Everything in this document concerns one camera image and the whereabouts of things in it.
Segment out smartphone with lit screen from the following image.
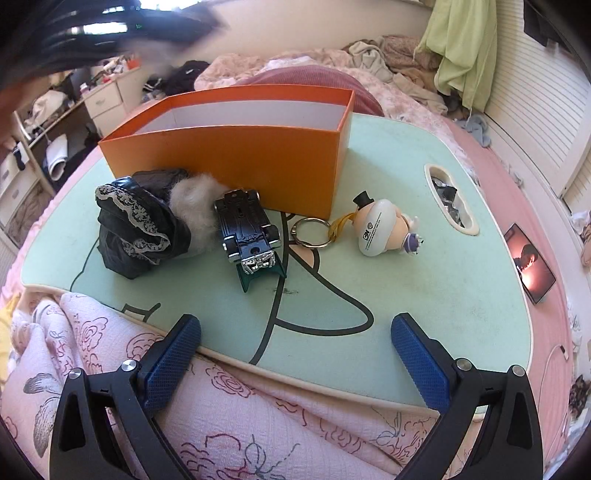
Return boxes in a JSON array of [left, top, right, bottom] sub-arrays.
[[503, 224, 556, 304]]

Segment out dark brown furry item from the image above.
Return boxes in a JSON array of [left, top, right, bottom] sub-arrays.
[[569, 374, 591, 418]]

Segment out foil wrappers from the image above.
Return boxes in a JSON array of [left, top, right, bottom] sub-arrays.
[[431, 168, 468, 228]]

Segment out pink rose-print quilt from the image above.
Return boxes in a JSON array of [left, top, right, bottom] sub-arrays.
[[0, 291, 485, 480]]

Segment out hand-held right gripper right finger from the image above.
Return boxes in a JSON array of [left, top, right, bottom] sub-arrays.
[[390, 313, 546, 480]]

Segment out pale floral blanket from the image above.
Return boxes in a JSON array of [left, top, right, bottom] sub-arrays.
[[194, 46, 462, 121]]

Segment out white drawer cabinet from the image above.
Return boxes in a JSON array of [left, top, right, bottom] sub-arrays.
[[83, 69, 148, 134]]

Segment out person's dark hair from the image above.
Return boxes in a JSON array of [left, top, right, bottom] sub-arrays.
[[0, 0, 232, 148]]

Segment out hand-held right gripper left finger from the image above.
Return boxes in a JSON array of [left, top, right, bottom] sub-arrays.
[[48, 314, 202, 480]]

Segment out maroon pillow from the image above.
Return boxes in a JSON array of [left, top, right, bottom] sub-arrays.
[[233, 65, 384, 116]]

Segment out green cartoon-print desktop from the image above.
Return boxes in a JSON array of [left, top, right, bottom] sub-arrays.
[[23, 111, 539, 409]]

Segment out light blue cloth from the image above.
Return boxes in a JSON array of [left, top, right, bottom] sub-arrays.
[[457, 114, 492, 148]]

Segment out black lace-trimmed cloth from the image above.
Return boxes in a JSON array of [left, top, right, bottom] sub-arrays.
[[95, 168, 192, 280]]

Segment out top-hat figurine keychain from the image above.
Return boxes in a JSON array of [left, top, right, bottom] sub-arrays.
[[292, 190, 423, 257]]

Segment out light green hanging cloth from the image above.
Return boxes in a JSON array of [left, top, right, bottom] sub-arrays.
[[418, 0, 499, 112]]

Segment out cluttered shelf desk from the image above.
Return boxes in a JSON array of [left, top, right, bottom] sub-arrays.
[[0, 83, 93, 232]]

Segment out white slatted panel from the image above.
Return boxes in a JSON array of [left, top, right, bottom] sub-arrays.
[[485, 14, 591, 195]]

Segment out orange cardboard box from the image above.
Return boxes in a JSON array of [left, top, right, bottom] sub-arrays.
[[98, 84, 355, 219]]

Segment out black toy car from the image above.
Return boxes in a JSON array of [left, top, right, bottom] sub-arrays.
[[213, 187, 288, 294]]

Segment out white cable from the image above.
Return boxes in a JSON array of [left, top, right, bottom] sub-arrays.
[[538, 344, 568, 384]]

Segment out black clothes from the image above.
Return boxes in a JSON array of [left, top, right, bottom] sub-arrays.
[[141, 60, 211, 100]]

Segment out pile of beige clothes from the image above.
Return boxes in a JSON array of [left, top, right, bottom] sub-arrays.
[[344, 34, 462, 116]]

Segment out black hanging cloth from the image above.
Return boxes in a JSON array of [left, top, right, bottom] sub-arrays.
[[524, 0, 561, 47]]

